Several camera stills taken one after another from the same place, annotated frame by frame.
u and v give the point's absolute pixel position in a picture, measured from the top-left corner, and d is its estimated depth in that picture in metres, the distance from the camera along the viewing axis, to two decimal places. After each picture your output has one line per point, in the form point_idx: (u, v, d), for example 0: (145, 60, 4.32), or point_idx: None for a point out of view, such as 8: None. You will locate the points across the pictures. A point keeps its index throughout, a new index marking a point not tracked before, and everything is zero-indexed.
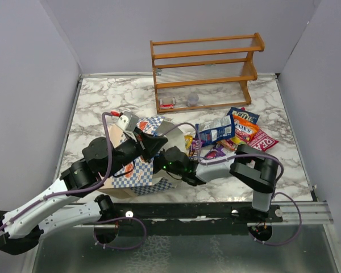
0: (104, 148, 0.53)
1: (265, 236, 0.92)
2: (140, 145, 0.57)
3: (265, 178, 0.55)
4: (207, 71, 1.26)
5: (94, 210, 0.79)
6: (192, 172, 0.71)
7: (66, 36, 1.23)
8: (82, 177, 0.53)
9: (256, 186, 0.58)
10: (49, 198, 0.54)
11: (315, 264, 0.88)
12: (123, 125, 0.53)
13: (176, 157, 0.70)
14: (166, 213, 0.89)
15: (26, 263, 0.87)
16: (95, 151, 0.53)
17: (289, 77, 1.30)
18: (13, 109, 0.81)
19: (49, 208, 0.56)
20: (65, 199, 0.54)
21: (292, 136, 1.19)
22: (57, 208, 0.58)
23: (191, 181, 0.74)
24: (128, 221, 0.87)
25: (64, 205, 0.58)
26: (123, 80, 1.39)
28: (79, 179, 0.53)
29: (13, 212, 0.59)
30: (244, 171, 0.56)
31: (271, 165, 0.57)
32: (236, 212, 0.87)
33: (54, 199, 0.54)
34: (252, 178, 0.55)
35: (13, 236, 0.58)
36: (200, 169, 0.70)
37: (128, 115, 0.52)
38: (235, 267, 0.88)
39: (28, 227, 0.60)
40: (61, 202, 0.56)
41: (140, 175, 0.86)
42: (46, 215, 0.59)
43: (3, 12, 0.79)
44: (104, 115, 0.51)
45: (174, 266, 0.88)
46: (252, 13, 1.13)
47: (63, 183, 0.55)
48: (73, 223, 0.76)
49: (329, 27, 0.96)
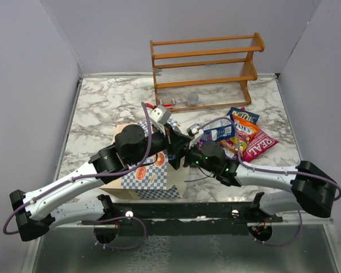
0: (136, 134, 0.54)
1: (265, 236, 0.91)
2: (167, 140, 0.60)
3: (323, 203, 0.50)
4: (207, 72, 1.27)
5: (98, 206, 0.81)
6: (231, 171, 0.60)
7: (67, 36, 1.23)
8: (111, 162, 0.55)
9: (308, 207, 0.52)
10: (78, 179, 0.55)
11: (315, 264, 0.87)
12: (156, 118, 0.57)
13: (213, 153, 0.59)
14: (166, 212, 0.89)
15: (26, 263, 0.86)
16: (128, 136, 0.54)
17: (289, 77, 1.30)
18: (13, 108, 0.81)
19: (75, 190, 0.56)
20: (93, 182, 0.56)
21: (292, 136, 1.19)
22: (80, 192, 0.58)
23: (225, 181, 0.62)
24: (128, 221, 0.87)
25: (86, 190, 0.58)
26: (123, 80, 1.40)
28: (108, 164, 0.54)
29: (35, 193, 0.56)
30: (308, 191, 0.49)
31: (331, 189, 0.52)
32: (236, 212, 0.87)
33: (82, 181, 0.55)
34: (312, 199, 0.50)
35: (33, 218, 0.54)
36: (243, 172, 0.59)
37: (164, 109, 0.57)
38: (235, 267, 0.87)
39: (48, 211, 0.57)
40: (87, 185, 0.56)
41: (153, 178, 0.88)
42: (67, 199, 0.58)
43: (3, 13, 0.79)
44: (144, 104, 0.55)
45: (174, 265, 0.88)
46: (252, 14, 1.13)
47: (92, 166, 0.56)
48: (79, 216, 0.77)
49: (328, 27, 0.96)
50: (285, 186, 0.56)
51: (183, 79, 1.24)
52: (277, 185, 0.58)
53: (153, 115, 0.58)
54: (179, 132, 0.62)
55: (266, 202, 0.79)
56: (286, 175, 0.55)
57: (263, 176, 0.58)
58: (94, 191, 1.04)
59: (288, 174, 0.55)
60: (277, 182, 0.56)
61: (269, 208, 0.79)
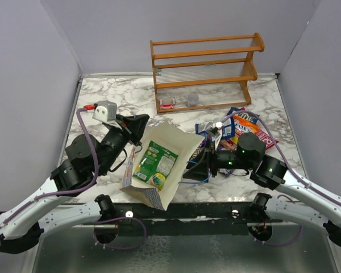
0: (86, 145, 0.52)
1: (265, 236, 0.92)
2: (126, 131, 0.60)
3: None
4: (207, 71, 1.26)
5: (94, 210, 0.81)
6: (267, 169, 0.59)
7: (66, 35, 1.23)
8: (73, 176, 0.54)
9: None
10: (40, 199, 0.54)
11: (316, 264, 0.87)
12: (102, 117, 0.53)
13: (253, 147, 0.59)
14: (166, 212, 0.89)
15: (26, 263, 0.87)
16: (78, 149, 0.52)
17: (289, 77, 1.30)
18: (13, 108, 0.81)
19: (41, 209, 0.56)
20: (56, 199, 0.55)
21: (292, 136, 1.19)
22: (50, 209, 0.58)
23: (262, 181, 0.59)
24: (128, 221, 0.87)
25: (54, 207, 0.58)
26: (123, 80, 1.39)
28: (69, 178, 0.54)
29: (7, 214, 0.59)
30: None
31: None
32: (236, 212, 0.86)
33: (45, 199, 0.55)
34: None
35: (8, 238, 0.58)
36: (293, 185, 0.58)
37: (105, 104, 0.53)
38: (235, 267, 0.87)
39: (23, 230, 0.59)
40: (53, 203, 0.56)
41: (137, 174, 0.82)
42: (40, 216, 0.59)
43: (3, 13, 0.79)
44: (80, 114, 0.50)
45: (174, 265, 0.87)
46: (252, 13, 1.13)
47: (53, 182, 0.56)
48: (74, 222, 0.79)
49: (328, 27, 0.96)
50: (337, 218, 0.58)
51: (182, 79, 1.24)
52: (327, 212, 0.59)
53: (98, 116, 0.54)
54: (134, 116, 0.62)
55: (275, 209, 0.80)
56: None
57: (317, 200, 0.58)
58: (94, 191, 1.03)
59: None
60: (333, 212, 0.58)
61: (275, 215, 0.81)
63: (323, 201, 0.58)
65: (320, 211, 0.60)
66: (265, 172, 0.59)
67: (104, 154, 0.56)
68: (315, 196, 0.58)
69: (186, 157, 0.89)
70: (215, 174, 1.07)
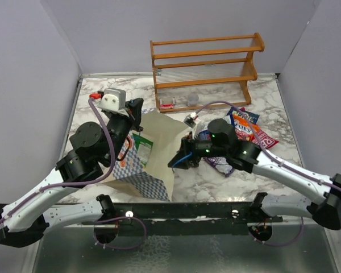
0: (91, 134, 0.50)
1: (265, 236, 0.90)
2: (132, 119, 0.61)
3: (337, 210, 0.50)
4: (207, 71, 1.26)
5: (96, 209, 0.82)
6: (244, 152, 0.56)
7: (66, 35, 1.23)
8: (79, 166, 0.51)
9: (325, 216, 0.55)
10: (45, 190, 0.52)
11: (315, 264, 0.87)
12: (111, 105, 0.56)
13: (220, 129, 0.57)
14: (166, 212, 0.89)
15: (26, 263, 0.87)
16: (82, 137, 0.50)
17: (289, 77, 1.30)
18: (13, 108, 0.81)
19: (46, 201, 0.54)
20: (62, 191, 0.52)
21: (292, 136, 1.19)
22: (55, 201, 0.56)
23: (237, 164, 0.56)
24: (128, 221, 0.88)
25: (60, 199, 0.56)
26: (123, 80, 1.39)
28: (75, 168, 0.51)
29: (11, 206, 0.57)
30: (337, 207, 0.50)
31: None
32: (236, 212, 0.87)
33: (50, 191, 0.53)
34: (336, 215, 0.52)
35: (12, 231, 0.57)
36: (267, 165, 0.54)
37: (116, 92, 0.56)
38: (235, 267, 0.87)
39: (27, 222, 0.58)
40: (58, 194, 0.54)
41: (132, 162, 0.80)
42: (45, 208, 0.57)
43: (3, 13, 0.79)
44: (92, 101, 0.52)
45: (174, 265, 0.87)
46: (252, 13, 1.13)
47: (59, 173, 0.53)
48: (76, 219, 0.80)
49: (328, 27, 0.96)
50: (311, 193, 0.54)
51: (182, 79, 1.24)
52: (302, 189, 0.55)
53: (106, 104, 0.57)
54: (131, 102, 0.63)
55: (269, 203, 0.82)
56: (317, 185, 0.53)
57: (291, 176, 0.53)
58: (94, 191, 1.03)
59: (322, 185, 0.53)
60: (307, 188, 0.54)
61: (270, 209, 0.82)
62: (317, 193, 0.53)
63: (296, 177, 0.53)
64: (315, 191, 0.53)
65: (295, 188, 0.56)
66: (240, 154, 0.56)
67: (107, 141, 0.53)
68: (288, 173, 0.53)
69: (168, 148, 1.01)
70: (215, 174, 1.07)
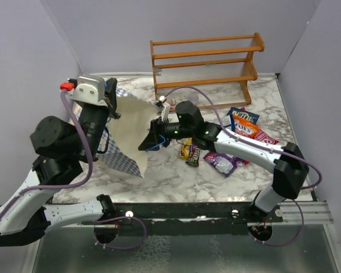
0: (52, 132, 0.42)
1: (265, 236, 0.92)
2: (110, 107, 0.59)
3: (285, 172, 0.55)
4: (207, 71, 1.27)
5: (96, 208, 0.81)
6: (208, 133, 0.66)
7: (66, 35, 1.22)
8: (54, 165, 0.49)
9: (283, 185, 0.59)
10: (25, 193, 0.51)
11: (315, 264, 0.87)
12: (91, 97, 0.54)
13: (186, 112, 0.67)
14: (166, 212, 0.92)
15: (27, 263, 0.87)
16: (41, 137, 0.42)
17: (289, 77, 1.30)
18: (13, 109, 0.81)
19: (28, 204, 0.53)
20: (41, 191, 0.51)
21: (292, 136, 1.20)
22: (40, 201, 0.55)
23: (202, 143, 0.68)
24: (128, 221, 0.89)
25: (44, 199, 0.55)
26: (123, 80, 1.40)
28: (51, 168, 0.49)
29: (0, 209, 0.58)
30: (286, 170, 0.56)
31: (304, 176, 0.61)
32: (236, 212, 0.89)
33: (29, 194, 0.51)
34: (288, 180, 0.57)
35: (5, 233, 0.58)
36: (225, 141, 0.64)
37: (93, 82, 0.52)
38: (235, 267, 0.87)
39: (19, 223, 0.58)
40: (38, 196, 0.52)
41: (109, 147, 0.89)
42: (33, 209, 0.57)
43: (2, 13, 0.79)
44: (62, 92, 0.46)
45: (174, 265, 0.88)
46: (252, 13, 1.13)
47: (35, 174, 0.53)
48: (77, 218, 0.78)
49: (328, 27, 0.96)
50: (265, 162, 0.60)
51: (182, 79, 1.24)
52: (258, 160, 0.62)
53: (82, 95, 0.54)
54: (106, 87, 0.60)
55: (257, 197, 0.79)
56: (269, 153, 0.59)
57: (245, 148, 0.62)
58: (94, 191, 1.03)
59: (273, 153, 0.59)
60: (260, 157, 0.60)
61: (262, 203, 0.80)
62: (269, 161, 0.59)
63: (250, 148, 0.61)
64: (266, 160, 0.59)
65: (254, 161, 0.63)
66: (203, 135, 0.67)
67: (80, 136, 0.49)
68: (243, 146, 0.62)
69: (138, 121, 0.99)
70: (215, 174, 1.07)
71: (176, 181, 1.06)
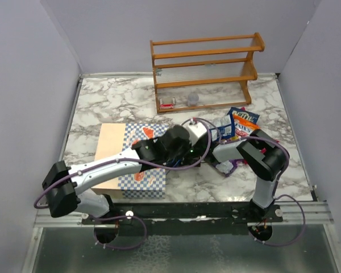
0: (181, 130, 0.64)
1: (265, 236, 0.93)
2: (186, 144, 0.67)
3: (250, 154, 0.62)
4: (207, 71, 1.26)
5: (105, 203, 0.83)
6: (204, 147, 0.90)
7: (66, 35, 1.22)
8: (149, 154, 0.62)
9: (256, 166, 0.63)
10: (121, 162, 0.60)
11: (315, 264, 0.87)
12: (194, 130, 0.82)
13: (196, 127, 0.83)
14: (166, 212, 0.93)
15: (26, 263, 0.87)
16: (179, 132, 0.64)
17: (289, 77, 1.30)
18: (13, 109, 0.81)
19: (87, 183, 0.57)
20: (136, 166, 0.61)
21: (292, 136, 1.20)
22: (92, 185, 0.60)
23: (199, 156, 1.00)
24: (128, 221, 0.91)
25: (96, 183, 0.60)
26: (123, 79, 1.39)
28: (145, 154, 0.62)
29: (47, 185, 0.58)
30: (250, 151, 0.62)
31: (280, 158, 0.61)
32: (236, 212, 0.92)
33: (91, 174, 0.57)
34: (254, 157, 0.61)
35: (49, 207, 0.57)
36: (217, 147, 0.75)
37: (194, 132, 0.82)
38: (235, 267, 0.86)
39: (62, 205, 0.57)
40: (98, 177, 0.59)
41: (152, 180, 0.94)
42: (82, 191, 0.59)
43: (3, 13, 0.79)
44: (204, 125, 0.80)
45: (174, 265, 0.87)
46: (252, 13, 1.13)
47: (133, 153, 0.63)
48: (92, 206, 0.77)
49: (329, 27, 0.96)
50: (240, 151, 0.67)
51: (183, 79, 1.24)
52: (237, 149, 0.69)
53: (194, 129, 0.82)
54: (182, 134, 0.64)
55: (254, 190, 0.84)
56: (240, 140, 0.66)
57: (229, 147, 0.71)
58: None
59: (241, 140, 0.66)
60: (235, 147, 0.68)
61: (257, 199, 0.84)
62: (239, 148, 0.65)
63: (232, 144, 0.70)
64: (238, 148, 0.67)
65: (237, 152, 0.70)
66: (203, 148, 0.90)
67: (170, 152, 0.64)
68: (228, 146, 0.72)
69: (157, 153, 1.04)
70: (215, 174, 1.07)
71: (175, 181, 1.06)
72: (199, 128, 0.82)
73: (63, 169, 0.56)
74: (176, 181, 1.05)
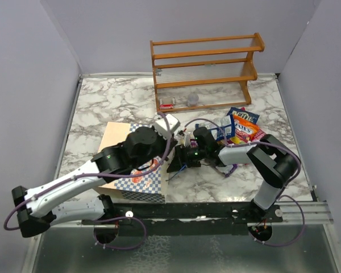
0: (149, 134, 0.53)
1: (265, 236, 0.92)
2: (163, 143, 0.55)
3: (260, 159, 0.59)
4: (206, 72, 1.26)
5: (98, 206, 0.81)
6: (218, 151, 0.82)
7: (66, 35, 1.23)
8: (113, 163, 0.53)
9: (264, 173, 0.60)
10: (79, 178, 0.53)
11: (315, 264, 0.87)
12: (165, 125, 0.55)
13: (200, 133, 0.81)
14: (166, 213, 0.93)
15: (26, 263, 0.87)
16: (141, 136, 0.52)
17: (289, 77, 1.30)
18: (13, 109, 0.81)
19: (44, 207, 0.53)
20: (96, 181, 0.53)
21: (292, 136, 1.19)
22: (55, 204, 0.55)
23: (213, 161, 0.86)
24: (128, 221, 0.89)
25: (59, 201, 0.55)
26: (123, 80, 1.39)
28: (110, 164, 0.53)
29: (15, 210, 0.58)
30: (260, 156, 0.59)
31: (291, 164, 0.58)
32: (236, 212, 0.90)
33: (46, 198, 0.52)
34: (262, 162, 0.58)
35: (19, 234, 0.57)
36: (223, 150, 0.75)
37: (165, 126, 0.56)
38: (235, 267, 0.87)
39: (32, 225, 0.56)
40: (56, 198, 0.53)
41: (148, 183, 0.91)
42: (47, 211, 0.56)
43: (3, 13, 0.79)
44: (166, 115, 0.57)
45: (174, 265, 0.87)
46: (252, 13, 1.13)
47: (94, 166, 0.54)
48: (80, 215, 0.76)
49: (328, 27, 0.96)
50: None
51: (183, 79, 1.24)
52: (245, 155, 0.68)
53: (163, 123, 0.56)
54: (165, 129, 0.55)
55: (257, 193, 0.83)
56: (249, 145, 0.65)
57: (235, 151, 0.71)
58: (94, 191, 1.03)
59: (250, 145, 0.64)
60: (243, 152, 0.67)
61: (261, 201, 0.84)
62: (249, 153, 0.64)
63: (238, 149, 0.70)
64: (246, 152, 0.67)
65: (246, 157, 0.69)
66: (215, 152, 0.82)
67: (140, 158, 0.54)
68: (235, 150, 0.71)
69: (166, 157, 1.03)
70: (215, 174, 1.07)
71: (175, 181, 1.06)
72: (168, 119, 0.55)
73: (19, 194, 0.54)
74: (176, 181, 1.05)
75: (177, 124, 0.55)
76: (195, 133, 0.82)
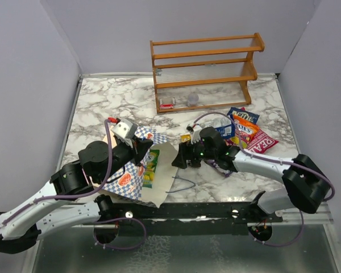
0: (102, 151, 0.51)
1: (265, 236, 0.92)
2: (134, 151, 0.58)
3: (298, 185, 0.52)
4: (206, 72, 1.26)
5: (92, 210, 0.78)
6: (230, 155, 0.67)
7: (66, 35, 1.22)
8: (73, 181, 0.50)
9: (297, 199, 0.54)
10: (38, 202, 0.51)
11: (315, 264, 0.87)
12: (122, 133, 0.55)
13: (208, 135, 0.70)
14: (166, 213, 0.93)
15: (26, 264, 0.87)
16: (91, 154, 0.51)
17: (289, 77, 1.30)
18: (13, 109, 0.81)
19: (16, 230, 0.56)
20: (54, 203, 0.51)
21: (292, 136, 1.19)
22: (28, 225, 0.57)
23: (223, 164, 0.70)
24: (128, 221, 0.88)
25: (31, 222, 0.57)
26: (123, 80, 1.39)
28: (69, 182, 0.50)
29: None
30: (299, 181, 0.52)
31: (324, 187, 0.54)
32: (236, 212, 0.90)
33: (13, 223, 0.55)
34: (300, 191, 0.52)
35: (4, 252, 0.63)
36: (241, 158, 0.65)
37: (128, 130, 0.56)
38: (235, 267, 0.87)
39: (17, 236, 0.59)
40: (24, 222, 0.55)
41: (132, 188, 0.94)
42: (24, 230, 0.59)
43: (3, 13, 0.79)
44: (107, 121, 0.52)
45: (174, 265, 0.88)
46: (252, 13, 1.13)
47: (53, 186, 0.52)
48: (72, 223, 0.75)
49: (329, 27, 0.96)
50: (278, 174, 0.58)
51: (183, 79, 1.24)
52: (271, 172, 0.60)
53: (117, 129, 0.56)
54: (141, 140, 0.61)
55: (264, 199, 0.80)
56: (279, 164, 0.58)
57: (260, 164, 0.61)
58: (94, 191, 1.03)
59: (283, 164, 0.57)
60: (271, 170, 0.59)
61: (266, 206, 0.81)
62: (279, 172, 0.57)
63: (265, 163, 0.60)
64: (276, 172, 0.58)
65: (271, 175, 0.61)
66: (224, 155, 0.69)
67: (100, 173, 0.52)
68: (257, 162, 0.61)
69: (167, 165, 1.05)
70: (215, 174, 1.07)
71: (175, 181, 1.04)
72: (121, 126, 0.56)
73: None
74: (176, 181, 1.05)
75: (131, 127, 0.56)
76: (202, 134, 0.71)
